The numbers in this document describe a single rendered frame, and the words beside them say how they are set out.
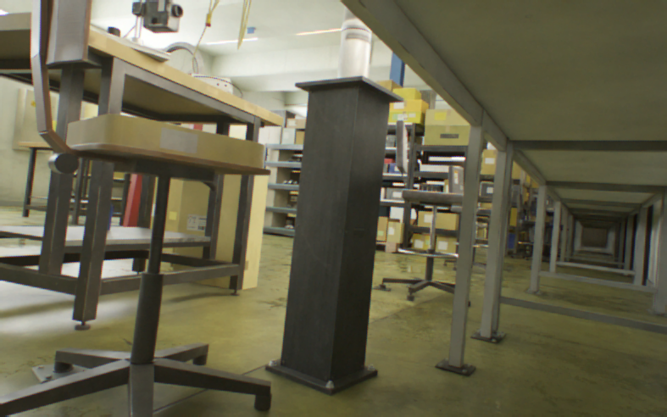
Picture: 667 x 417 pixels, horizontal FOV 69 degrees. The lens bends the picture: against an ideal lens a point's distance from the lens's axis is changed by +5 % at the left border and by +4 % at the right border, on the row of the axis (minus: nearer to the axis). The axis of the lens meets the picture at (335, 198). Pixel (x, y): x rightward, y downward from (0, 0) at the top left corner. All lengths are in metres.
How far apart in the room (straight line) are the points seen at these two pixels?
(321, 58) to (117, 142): 10.42
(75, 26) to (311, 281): 0.82
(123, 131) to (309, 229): 0.61
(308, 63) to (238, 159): 10.43
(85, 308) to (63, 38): 1.03
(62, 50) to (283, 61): 10.94
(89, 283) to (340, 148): 0.98
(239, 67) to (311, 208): 11.42
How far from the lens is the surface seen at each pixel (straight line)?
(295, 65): 11.64
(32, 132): 10.17
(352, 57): 1.44
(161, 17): 2.23
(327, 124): 1.36
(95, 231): 1.79
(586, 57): 1.24
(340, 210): 1.29
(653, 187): 4.02
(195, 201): 2.80
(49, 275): 1.96
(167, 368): 1.21
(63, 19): 1.05
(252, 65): 12.43
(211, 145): 1.03
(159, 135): 0.99
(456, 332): 1.68
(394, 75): 7.70
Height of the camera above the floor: 0.48
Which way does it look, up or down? 2 degrees up
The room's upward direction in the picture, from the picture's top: 6 degrees clockwise
